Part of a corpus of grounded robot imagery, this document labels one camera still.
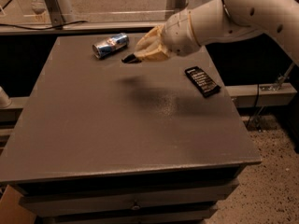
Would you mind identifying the grey top drawer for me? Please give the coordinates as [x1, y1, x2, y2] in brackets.
[20, 178, 239, 217]

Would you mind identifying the cardboard box corner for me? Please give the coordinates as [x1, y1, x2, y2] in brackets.
[0, 186, 36, 224]

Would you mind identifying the left metal bracket post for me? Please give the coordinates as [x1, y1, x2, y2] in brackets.
[44, 0, 64, 29]

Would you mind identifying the black hanging cable right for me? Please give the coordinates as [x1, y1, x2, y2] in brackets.
[246, 83, 262, 130]

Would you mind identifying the grey lower drawer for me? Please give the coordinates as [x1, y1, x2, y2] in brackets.
[41, 203, 219, 224]

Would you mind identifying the white pipe left edge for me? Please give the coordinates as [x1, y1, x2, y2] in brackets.
[0, 86, 12, 108]

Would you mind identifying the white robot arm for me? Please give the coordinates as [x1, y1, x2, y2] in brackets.
[134, 0, 299, 64]

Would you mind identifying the black rxbar wrapper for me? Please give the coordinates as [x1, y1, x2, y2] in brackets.
[185, 66, 221, 98]

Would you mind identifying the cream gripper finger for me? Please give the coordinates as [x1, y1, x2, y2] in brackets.
[135, 25, 164, 52]
[135, 44, 170, 62]

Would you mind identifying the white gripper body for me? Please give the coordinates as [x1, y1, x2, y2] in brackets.
[161, 9, 201, 56]

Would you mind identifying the black cable on rail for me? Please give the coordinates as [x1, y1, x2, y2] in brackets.
[0, 20, 89, 32]

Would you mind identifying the round metal drawer knob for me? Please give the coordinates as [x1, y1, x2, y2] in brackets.
[131, 203, 141, 211]

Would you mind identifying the blue rxbar blueberry wrapper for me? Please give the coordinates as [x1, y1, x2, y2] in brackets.
[121, 53, 141, 63]

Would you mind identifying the red bull can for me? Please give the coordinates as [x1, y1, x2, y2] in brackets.
[93, 33, 130, 59]

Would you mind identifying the grey drawer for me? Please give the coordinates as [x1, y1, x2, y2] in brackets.
[41, 203, 219, 224]
[20, 178, 239, 217]

